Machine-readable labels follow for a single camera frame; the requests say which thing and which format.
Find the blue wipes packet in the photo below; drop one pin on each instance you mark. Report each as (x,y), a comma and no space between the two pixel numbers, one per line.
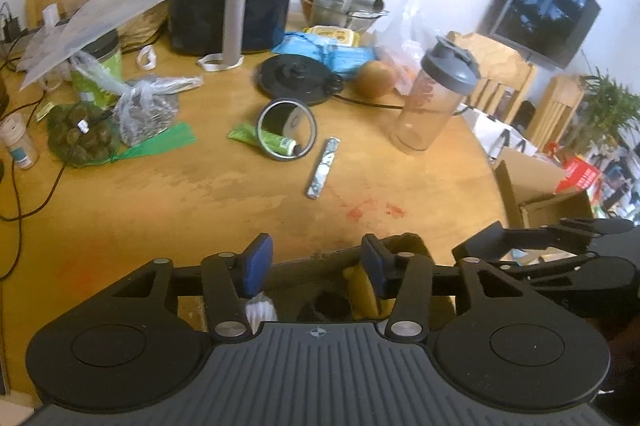
(335,56)

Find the black charger plug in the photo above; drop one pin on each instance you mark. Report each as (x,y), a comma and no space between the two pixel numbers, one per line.
(10,26)

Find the clear bag of oranges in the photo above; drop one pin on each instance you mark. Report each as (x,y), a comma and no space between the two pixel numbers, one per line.
(405,36)

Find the small spice jar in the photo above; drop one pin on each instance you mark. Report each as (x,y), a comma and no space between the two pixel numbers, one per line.
(20,146)

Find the silver foil roll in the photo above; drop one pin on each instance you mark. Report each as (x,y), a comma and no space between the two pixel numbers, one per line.
(367,2)

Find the yellow packet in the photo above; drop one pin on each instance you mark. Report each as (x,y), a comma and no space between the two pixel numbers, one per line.
(332,36)

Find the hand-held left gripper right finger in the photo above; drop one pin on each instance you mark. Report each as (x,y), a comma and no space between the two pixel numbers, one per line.
(375,267)

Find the green jar black lid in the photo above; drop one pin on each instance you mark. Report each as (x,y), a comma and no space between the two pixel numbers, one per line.
(100,61)

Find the clear food container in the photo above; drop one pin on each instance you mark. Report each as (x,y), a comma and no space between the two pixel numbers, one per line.
(325,8)

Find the wall television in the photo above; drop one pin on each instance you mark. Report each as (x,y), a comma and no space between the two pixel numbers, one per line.
(542,1)

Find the round mirror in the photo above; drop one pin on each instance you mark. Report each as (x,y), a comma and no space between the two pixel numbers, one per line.
(285,118)

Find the brown apple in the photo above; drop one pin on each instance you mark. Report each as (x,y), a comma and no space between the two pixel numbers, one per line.
(376,78)

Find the wooden slatted chair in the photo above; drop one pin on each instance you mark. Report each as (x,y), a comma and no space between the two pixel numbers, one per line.
(557,111)

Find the yellow sponge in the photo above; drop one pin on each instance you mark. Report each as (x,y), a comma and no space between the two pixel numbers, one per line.
(362,293)

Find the red box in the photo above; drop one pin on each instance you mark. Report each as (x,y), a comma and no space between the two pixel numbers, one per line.
(582,173)

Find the brown paper bag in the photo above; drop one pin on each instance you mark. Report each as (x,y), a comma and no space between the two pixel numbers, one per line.
(145,26)

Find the green houseplant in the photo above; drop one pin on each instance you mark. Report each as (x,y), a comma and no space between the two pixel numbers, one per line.
(612,101)

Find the patterned silver bar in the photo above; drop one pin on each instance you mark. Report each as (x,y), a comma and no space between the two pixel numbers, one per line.
(322,168)

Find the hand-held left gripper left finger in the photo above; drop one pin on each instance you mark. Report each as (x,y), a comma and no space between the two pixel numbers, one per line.
(257,263)

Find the clear plastic zip bag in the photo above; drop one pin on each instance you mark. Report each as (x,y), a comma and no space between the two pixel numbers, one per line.
(95,18)

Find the dark cardboard storage box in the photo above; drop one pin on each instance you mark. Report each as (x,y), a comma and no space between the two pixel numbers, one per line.
(320,258)

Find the clear shaker bottle grey lid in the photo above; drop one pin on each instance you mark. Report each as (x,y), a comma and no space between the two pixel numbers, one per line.
(425,106)

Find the clear bag of seeds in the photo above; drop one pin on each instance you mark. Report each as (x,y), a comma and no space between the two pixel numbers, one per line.
(147,108)

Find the small green sachet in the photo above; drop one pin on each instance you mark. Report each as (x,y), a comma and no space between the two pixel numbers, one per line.
(45,111)

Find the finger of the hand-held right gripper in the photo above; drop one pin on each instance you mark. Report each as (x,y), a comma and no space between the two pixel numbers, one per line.
(530,238)
(600,278)

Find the brown cardboard box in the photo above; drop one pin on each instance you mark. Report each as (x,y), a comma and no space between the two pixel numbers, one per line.
(540,186)

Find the white paper bag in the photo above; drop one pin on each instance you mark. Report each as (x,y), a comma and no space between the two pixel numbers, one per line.
(492,128)

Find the green net bag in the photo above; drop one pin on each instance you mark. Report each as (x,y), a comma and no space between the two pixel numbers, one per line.
(75,138)

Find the wooden desktop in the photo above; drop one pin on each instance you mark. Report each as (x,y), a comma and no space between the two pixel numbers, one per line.
(200,201)

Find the black kettle base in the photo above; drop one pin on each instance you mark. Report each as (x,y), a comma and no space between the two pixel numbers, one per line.
(295,78)

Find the green tube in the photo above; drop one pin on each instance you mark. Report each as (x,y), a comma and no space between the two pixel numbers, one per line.
(265,140)

